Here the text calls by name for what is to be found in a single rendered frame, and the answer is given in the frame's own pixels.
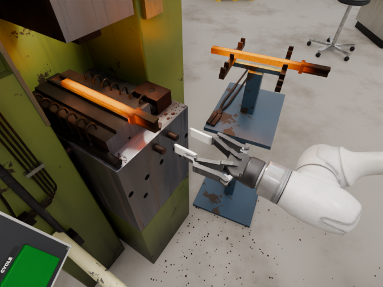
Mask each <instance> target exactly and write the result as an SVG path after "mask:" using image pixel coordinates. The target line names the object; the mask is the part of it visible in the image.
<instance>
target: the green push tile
mask: <svg viewBox="0 0 383 287"><path fill-rule="evenodd" d="M59 260H60V258H58V257H56V256H53V255H51V254H49V253H46V252H43V251H41V250H39V249H37V248H34V247H32V246H30V245H24V246H23V247H22V249H21V250H20V252H19V253H18V255H17V257H16V258H15V260H14V262H13V263H12V265H11V267H10V268H9V270H8V271H7V273H6V275H5V276H4V278H3V280H2V281H1V283H0V287H46V286H47V284H48V282H49V280H50V278H51V276H52V274H53V272H54V270H55V268H56V266H57V264H58V262H59Z"/></svg>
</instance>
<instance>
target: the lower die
mask: <svg viewBox="0 0 383 287"><path fill-rule="evenodd" d="M59 75H60V76H63V77H65V78H68V79H70V80H73V81H75V82H77V83H79V84H81V85H83V86H86V87H88V88H90V89H93V90H94V91H97V92H99V93H101V94H103V95H105V96H108V97H110V98H112V99H114V100H116V101H118V102H120V103H123V104H125V105H127V106H129V107H131V108H133V109H136V108H138V107H139V108H141V110H143V111H144V112H147V113H149V114H151V112H150V105H149V104H148V103H147V102H144V101H142V100H141V103H140V104H139V103H138V99H137V98H135V97H133V96H131V99H129V98H128V94H126V93H123V92H121V95H119V91H118V90H117V89H114V88H112V91H110V89H109V86H107V85H105V84H103V87H101V83H100V82H98V81H96V80H95V83H93V82H92V79H91V78H89V77H87V79H86V80H85V79H84V75H82V74H80V73H77V72H75V71H73V70H71V69H69V70H67V71H65V72H63V73H56V74H54V75H52V76H50V77H48V78H47V79H46V80H47V82H45V83H43V84H41V85H39V86H37V87H35V91H33V92H32V94H35V93H39V94H41V95H42V96H43V98H48V99H50V100H51V102H52V103H53V102H55V103H58V104H59V106H60V107H65V108H67V110H68V112H75V113H76V114H77V116H78V118H79V117H84V118H85V119H86V120H87V122H88V124H89V123H91V122H93V123H95V124H96V126H97V130H95V128H94V126H93V125H91V126H89V128H88V133H89V135H90V138H91V140H92V142H93V143H94V144H96V145H97V146H99V147H101V148H103V149H104V150H106V151H108V152H110V153H111V154H113V155H114V154H115V153H116V152H117V151H118V150H120V149H121V148H122V147H123V146H124V145H125V144H126V143H127V142H129V141H130V140H131V139H132V138H133V137H134V136H135V135H136V134H137V133H139V132H140V131H141V130H143V127H141V126H139V125H137V124H136V123H135V124H131V123H130V120H129V117H128V116H127V115H124V114H122V113H120V112H118V111H116V110H114V109H112V108H110V107H108V106H106V105H104V104H102V103H100V102H98V101H96V100H94V99H91V98H89V97H87V96H85V95H83V94H81V93H79V92H77V91H75V90H73V89H71V88H69V87H67V86H65V85H63V84H60V83H58V82H56V81H54V80H52V79H53V78H55V77H57V76H59ZM48 105H49V102H48V101H47V100H44V101H42V107H43V108H44V110H45V112H46V113H47V115H48V116H49V118H51V116H50V114H49V113H48V111H47V106H48ZM57 109H58V108H57V106H56V105H52V106H50V111H51V113H52V114H53V116H54V118H55V119H56V121H57V122H58V123H60V122H59V120H58V118H57V116H56V111H57ZM66 115H67V113H66V111H65V110H64V109H62V110H60V111H59V116H60V118H61V120H62V121H63V123H64V125H65V126H66V127H67V128H69V127H68V125H67V123H66V121H65V116H66ZM68 121H69V123H70V125H71V127H72V129H73V130H74V132H75V133H77V134H78V131H77V130H76V128H75V121H76V118H75V116H74V115H73V114H71V115H70V116H69V117H68ZM78 127H79V129H80V131H81V133H82V136H83V137H84V138H85V139H87V140H88V138H87V135H86V133H85V127H86V124H85V123H84V121H83V120H80V121H79V122H78ZM129 137H131V138H130V139H128V138H129Z"/></svg>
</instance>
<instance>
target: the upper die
mask: <svg viewBox="0 0 383 287"><path fill-rule="evenodd" d="M131 15H134V9H133V3H132V0H0V19H3V20H5V21H8V22H11V23H13V24H16V25H19V26H21V27H24V28H27V29H29V30H32V31H35V32H38V33H40V34H43V35H45V36H48V37H51V38H53V39H56V40H59V41H61V42H64V43H69V42H71V41H73V40H76V39H79V38H81V37H82V36H85V35H88V34H90V33H92V32H94V31H97V30H99V29H101V28H103V27H106V26H109V25H110V24H113V23H115V22H118V21H120V20H122V19H124V18H127V17H129V16H131Z"/></svg>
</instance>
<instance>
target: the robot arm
mask: <svg viewBox="0 0 383 287"><path fill-rule="evenodd" d="M190 136H191V137H193V138H196V139H198V140H200V141H202V142H204V143H206V144H209V145H211V144H212V145H214V146H215V147H217V148H218V149H219V150H220V151H221V152H222V153H223V154H224V155H225V156H226V157H227V160H225V161H224V160H221V161H217V160H213V159H206V158H200V157H197V154H196V153H194V152H192V151H190V150H188V149H186V148H184V147H182V146H180V145H178V144H175V145H174V149H175V153H177V154H179V155H181V156H183V157H184V159H185V160H187V161H188V162H190V163H192V171H193V172H195V173H197V174H200V175H203V176H205V177H208V178H210V179H213V180H215V181H217V182H219V183H220V184H222V185H223V186H225V187H226V186H227V185H228V183H229V182H230V181H231V180H238V181H240V182H241V184H243V185H245V186H247V187H249V188H251V189H253V188H256V190H255V193H256V194H257V195H259V196H261V197H263V198H265V199H267V200H269V201H271V202H272V203H275V204H277V205H278V206H280V207H281V208H282V209H284V210H285V211H286V212H287V213H288V214H290V215H292V216H293V217H295V218H297V219H299V220H300V221H302V222H304V223H306V224H309V225H311V226H313V227H315V228H318V229H321V230H323V231H326V232H330V233H334V234H338V235H345V234H347V233H349V232H351V231H352V230H353V229H355V227H356V225H357V224H358V222H359V220H360V216H361V211H362V206H361V204H360V203H359V202H358V201H357V200H356V199H355V198H354V197H353V196H352V195H351V194H350V193H349V192H347V191H345V190H343V188H346V187H349V186H352V185H353V184H354V183H355V181H357V180H358V179H360V178H362V177H366V176H370V175H383V151H372V152H353V151H349V150H347V149H345V148H344V147H334V146H329V145H325V144H318V145H313V146H311V147H309V148H307V149H306V150H305V151H304V152H303V153H302V154H301V156H300V157H299V159H298V161H297V163H296V165H295V169H294V171H293V170H290V169H289V168H286V167H284V166H282V165H279V164H277V163H275V162H273V161H270V162H269V163H268V165H266V163H265V161H263V160H261V159H259V158H256V157H250V156H249V155H248V151H249V148H250V147H249V145H244V144H241V143H239V142H238V141H236V140H234V139H232V138H230V137H228V136H226V135H224V134H222V133H220V132H218V133H217V135H213V136H212V135H211V134H208V133H206V132H200V131H198V130H195V129H193V128H190ZM237 152H239V153H237ZM223 166H224V167H223ZM216 170H219V171H220V172H223V173H227V174H228V175H226V174H222V173H220V172H219V171H216Z"/></svg>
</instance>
